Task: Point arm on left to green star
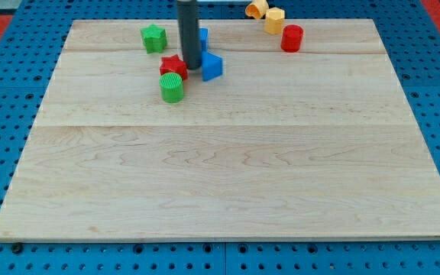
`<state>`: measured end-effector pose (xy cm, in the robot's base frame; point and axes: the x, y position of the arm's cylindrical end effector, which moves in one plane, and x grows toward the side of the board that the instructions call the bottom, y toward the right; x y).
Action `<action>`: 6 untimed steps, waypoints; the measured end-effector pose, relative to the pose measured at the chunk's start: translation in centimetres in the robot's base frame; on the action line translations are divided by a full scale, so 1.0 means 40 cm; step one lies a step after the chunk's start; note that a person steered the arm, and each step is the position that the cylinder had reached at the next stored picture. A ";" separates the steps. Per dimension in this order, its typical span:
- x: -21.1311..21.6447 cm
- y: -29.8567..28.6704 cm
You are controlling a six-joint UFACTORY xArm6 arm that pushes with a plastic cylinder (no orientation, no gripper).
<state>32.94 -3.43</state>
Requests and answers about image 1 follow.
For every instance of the red star block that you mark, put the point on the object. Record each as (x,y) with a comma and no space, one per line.
(174,64)

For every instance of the green star block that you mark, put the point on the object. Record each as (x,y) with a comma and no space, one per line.
(154,38)

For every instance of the green cylinder block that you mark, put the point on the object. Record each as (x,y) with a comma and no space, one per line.
(171,87)

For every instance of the light wooden board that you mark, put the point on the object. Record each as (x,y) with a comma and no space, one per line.
(319,145)

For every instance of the blue block behind tool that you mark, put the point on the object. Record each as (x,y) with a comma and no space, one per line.
(204,38)

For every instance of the red cylinder block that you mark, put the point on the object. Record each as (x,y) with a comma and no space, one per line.
(292,38)

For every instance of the yellow hexagon block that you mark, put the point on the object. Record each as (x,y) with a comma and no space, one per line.
(274,20)

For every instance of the orange tipped-over block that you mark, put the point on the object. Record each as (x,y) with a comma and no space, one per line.
(256,9)

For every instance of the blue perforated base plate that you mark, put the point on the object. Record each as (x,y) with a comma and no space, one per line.
(29,51)

